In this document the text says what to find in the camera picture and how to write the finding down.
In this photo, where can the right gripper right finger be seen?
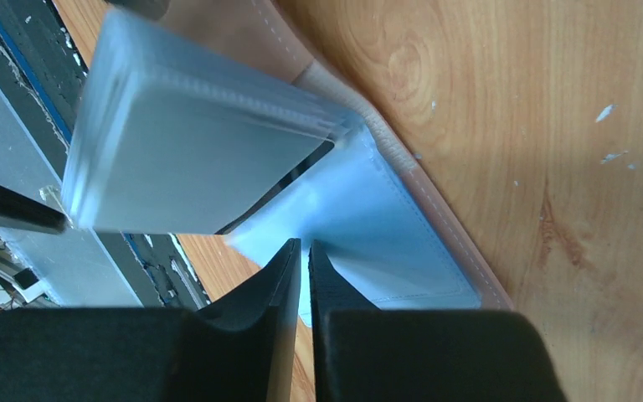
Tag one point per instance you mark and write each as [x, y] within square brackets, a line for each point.
[363, 353]

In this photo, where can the pink card holder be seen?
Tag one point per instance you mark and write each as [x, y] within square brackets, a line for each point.
[221, 99]

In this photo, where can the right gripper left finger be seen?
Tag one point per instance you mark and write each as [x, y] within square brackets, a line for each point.
[239, 348]

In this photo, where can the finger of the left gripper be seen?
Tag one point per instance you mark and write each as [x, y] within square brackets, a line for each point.
[20, 212]

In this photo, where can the aluminium rail frame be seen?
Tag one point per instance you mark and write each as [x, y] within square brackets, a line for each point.
[74, 267]

